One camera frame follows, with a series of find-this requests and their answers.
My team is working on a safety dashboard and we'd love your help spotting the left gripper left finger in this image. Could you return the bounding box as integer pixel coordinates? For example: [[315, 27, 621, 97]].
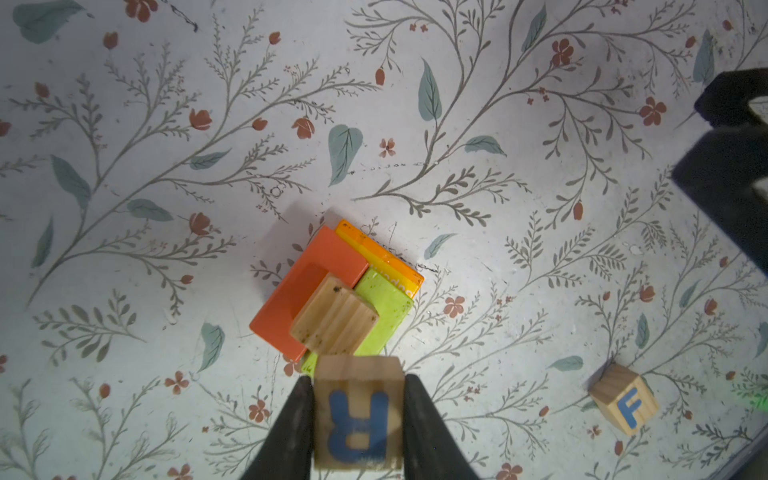
[[241, 376, 315, 480]]

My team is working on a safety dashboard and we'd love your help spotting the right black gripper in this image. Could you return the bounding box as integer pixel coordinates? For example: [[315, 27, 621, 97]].
[[672, 68, 767, 272]]

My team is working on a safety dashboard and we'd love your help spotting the letter R wood cube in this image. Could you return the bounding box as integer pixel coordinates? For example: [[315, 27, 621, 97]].
[[313, 355, 405, 470]]

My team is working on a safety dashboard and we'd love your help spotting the orange yellow wood block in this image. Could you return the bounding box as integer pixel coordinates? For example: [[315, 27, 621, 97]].
[[335, 220, 424, 299]]

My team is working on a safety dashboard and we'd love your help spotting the red orange wood block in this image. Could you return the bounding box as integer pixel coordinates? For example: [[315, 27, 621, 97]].
[[250, 227, 369, 361]]

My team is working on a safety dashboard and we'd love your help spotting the letter F wood cube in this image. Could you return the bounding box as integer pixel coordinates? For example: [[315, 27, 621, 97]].
[[588, 363, 659, 436]]

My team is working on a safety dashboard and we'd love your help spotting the green wood block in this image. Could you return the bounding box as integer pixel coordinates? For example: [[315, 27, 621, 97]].
[[302, 268, 413, 375]]

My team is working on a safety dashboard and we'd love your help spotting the small natural wood cube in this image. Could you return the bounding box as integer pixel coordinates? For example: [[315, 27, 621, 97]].
[[289, 273, 379, 356]]

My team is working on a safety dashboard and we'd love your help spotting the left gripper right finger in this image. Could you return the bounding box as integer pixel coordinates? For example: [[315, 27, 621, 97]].
[[403, 374, 479, 480]]

